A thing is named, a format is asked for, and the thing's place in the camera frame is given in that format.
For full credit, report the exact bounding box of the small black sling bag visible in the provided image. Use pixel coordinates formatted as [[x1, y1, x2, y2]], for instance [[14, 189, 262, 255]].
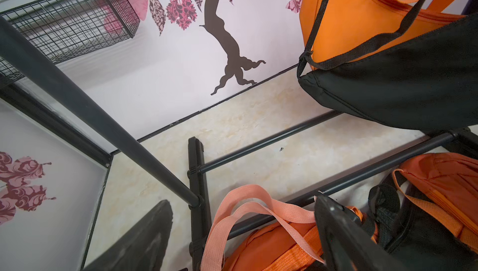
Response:
[[297, 14, 478, 131]]

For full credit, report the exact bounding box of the orange flat bag underneath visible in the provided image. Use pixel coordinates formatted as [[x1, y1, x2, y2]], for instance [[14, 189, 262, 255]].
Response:
[[222, 207, 378, 271]]

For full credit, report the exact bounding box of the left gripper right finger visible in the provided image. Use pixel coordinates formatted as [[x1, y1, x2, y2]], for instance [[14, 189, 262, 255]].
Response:
[[314, 193, 406, 271]]

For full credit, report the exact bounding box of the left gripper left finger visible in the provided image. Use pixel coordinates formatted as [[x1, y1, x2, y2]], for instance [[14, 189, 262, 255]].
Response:
[[84, 200, 173, 271]]

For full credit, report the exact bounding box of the black clothes rack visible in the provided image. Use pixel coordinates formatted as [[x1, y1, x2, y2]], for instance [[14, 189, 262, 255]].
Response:
[[0, 14, 478, 271]]

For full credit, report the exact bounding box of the dark orange backpack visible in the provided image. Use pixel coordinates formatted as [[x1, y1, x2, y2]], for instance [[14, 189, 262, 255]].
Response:
[[391, 153, 478, 252]]

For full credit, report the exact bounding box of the bright orange waist bag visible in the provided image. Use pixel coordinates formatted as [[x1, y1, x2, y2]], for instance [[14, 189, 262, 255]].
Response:
[[299, 0, 462, 70]]

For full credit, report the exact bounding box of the black wire basket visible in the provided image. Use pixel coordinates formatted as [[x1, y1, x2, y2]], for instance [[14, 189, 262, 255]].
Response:
[[1, 0, 140, 64]]

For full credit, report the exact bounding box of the black and orange bag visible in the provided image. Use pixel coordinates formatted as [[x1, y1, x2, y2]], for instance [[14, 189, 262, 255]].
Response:
[[362, 175, 478, 271]]

